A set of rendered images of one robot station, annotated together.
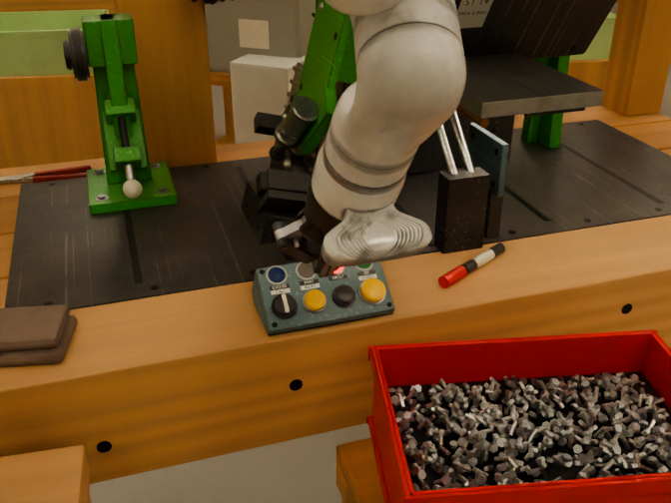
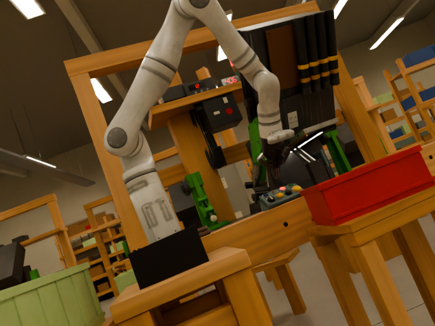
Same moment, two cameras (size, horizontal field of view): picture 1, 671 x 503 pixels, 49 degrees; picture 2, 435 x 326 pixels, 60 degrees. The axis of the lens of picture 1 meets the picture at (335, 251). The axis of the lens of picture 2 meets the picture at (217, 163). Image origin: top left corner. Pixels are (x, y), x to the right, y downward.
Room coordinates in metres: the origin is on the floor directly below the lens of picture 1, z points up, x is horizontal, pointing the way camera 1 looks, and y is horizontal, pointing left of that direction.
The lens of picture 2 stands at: (-0.61, 0.14, 0.94)
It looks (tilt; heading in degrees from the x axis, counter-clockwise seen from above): 8 degrees up; 2
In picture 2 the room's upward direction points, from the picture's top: 22 degrees counter-clockwise
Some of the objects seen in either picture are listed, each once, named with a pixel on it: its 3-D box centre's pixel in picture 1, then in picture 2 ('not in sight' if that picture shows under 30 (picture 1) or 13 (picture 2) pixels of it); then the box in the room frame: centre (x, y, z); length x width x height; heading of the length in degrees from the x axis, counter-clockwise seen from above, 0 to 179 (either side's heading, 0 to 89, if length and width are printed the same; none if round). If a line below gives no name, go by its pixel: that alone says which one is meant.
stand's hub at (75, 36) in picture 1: (75, 54); (185, 187); (1.08, 0.37, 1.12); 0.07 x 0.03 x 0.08; 18
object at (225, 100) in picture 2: not in sight; (220, 114); (1.25, 0.09, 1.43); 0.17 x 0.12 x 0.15; 108
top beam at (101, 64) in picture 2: not in sight; (203, 39); (1.37, 0.02, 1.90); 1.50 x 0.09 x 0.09; 108
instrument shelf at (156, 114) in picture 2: not in sight; (230, 96); (1.34, 0.01, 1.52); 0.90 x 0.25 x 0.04; 108
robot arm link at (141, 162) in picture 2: not in sight; (131, 154); (0.38, 0.38, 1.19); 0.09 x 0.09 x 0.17; 85
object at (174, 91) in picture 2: not in sight; (175, 94); (1.21, 0.27, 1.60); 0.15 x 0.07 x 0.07; 108
